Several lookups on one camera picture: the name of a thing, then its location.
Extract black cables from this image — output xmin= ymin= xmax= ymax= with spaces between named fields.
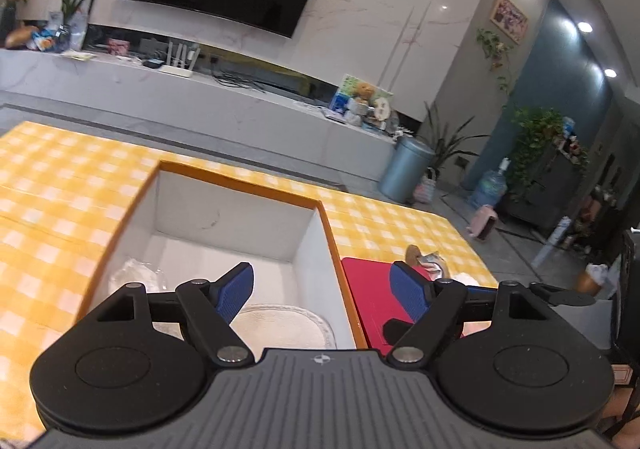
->
xmin=212 ymin=71 xmax=266 ymax=94

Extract pink woven bag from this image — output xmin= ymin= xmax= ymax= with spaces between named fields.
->
xmin=414 ymin=168 xmax=438 ymax=204

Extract clear large water bottle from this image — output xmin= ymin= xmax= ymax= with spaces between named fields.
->
xmin=65 ymin=11 xmax=88 ymax=52

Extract clear plastic bag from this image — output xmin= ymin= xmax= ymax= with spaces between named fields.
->
xmin=107 ymin=256 xmax=168 ymax=295

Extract yellow checkered tablecloth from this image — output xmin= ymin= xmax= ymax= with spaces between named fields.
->
xmin=0 ymin=121 xmax=498 ymax=440

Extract red box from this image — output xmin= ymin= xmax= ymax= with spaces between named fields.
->
xmin=341 ymin=256 xmax=496 ymax=355

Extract blue water jug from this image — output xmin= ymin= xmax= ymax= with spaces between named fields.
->
xmin=469 ymin=157 xmax=511 ymax=210

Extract white round cloth pad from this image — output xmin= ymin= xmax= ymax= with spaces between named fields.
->
xmin=230 ymin=304 xmax=336 ymax=362

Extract brown waste basket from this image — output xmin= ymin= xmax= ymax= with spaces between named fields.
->
xmin=575 ymin=263 xmax=611 ymax=297

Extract white marble TV cabinet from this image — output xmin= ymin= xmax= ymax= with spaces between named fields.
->
xmin=0 ymin=48 xmax=401 ymax=184

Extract dark vase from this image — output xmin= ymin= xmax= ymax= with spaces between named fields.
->
xmin=0 ymin=1 xmax=18 ymax=47

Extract dark cabinet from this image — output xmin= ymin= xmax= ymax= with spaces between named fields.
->
xmin=505 ymin=144 xmax=591 ymax=235

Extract tall snake plant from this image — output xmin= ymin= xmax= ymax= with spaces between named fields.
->
xmin=417 ymin=101 xmax=491 ymax=174

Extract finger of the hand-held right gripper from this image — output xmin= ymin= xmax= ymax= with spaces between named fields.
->
xmin=530 ymin=283 xmax=597 ymax=307

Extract orange-rimmed cardboard box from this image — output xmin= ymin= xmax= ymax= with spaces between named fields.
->
xmin=80 ymin=160 xmax=368 ymax=365

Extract hanging vine plant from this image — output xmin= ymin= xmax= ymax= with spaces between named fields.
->
xmin=475 ymin=28 xmax=516 ymax=94

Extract grey-blue trash can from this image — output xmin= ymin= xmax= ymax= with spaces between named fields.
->
xmin=377 ymin=135 xmax=436 ymax=204

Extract pink space heater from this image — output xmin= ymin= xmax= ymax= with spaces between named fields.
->
xmin=466 ymin=206 xmax=498 ymax=241

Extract blue snack packet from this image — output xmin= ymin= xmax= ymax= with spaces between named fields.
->
xmin=27 ymin=26 xmax=61 ymax=52

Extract brown gourd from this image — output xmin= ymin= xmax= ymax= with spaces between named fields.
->
xmin=5 ymin=25 xmax=38 ymax=48

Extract white router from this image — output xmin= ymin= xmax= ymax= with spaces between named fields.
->
xmin=160 ymin=43 xmax=201 ymax=78

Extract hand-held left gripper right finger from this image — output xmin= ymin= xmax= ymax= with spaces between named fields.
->
xmin=386 ymin=261 xmax=554 ymax=365

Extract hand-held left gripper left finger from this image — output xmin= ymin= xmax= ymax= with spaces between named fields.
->
xmin=91 ymin=261 xmax=256 ymax=367

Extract bushy green cabinet plant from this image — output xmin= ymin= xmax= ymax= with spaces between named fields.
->
xmin=505 ymin=106 xmax=566 ymax=200

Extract framed wall picture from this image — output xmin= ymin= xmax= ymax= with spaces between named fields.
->
xmin=490 ymin=0 xmax=528 ymax=46

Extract brown and silver packet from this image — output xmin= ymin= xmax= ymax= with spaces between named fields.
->
xmin=405 ymin=245 xmax=451 ymax=280

